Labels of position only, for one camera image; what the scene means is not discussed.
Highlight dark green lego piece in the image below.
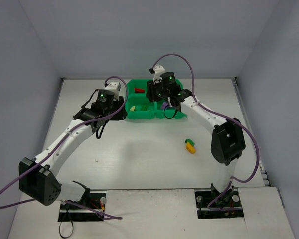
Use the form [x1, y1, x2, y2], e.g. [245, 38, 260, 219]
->
[185, 138, 195, 146]

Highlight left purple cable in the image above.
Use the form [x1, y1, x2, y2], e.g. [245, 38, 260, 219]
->
[0, 76, 129, 220]

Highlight purple flower lego brick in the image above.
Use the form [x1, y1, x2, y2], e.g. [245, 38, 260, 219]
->
[161, 102, 170, 111]

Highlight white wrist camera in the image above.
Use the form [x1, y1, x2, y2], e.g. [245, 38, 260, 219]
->
[149, 64, 165, 81]
[104, 82, 121, 100]

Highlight green lego plate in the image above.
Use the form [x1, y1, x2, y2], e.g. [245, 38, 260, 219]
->
[140, 105, 149, 111]

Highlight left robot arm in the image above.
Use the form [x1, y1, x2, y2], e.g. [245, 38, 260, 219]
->
[19, 86, 127, 206]

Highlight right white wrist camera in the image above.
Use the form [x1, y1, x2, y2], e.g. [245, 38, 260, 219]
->
[149, 64, 165, 81]

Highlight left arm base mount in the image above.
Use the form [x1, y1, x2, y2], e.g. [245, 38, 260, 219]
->
[58, 181, 107, 222]

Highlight green four-compartment bin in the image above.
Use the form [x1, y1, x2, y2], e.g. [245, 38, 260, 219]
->
[125, 79, 175, 120]

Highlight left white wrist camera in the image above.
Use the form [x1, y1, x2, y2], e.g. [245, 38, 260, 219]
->
[104, 82, 121, 100]

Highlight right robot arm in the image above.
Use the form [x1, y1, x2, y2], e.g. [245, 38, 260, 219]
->
[146, 72, 246, 193]

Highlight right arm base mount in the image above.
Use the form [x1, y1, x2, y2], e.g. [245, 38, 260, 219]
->
[194, 186, 244, 219]

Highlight yellow curved lego brick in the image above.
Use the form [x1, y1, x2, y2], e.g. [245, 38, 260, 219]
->
[185, 143, 196, 154]

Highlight red arch lego brick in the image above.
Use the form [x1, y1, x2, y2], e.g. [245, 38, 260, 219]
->
[135, 88, 145, 94]

